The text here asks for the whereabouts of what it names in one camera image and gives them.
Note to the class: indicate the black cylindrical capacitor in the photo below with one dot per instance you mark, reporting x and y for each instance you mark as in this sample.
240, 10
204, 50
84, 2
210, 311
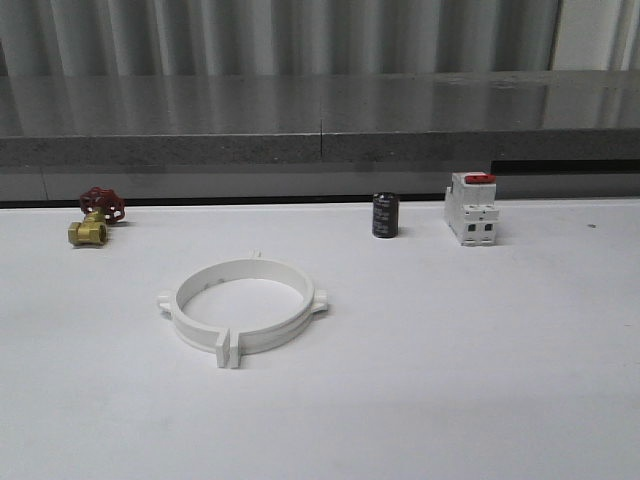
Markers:
385, 215

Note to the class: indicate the white circuit breaker red switch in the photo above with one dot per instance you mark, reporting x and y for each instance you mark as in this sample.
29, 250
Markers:
470, 211

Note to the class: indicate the white half pipe clamp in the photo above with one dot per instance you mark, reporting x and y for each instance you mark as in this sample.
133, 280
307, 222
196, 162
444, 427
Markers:
300, 277
227, 344

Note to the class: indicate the brass valve red handwheel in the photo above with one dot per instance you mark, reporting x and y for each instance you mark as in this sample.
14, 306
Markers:
102, 207

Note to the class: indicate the grey stone counter ledge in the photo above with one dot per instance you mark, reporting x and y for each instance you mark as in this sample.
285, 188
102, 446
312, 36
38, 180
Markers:
180, 139

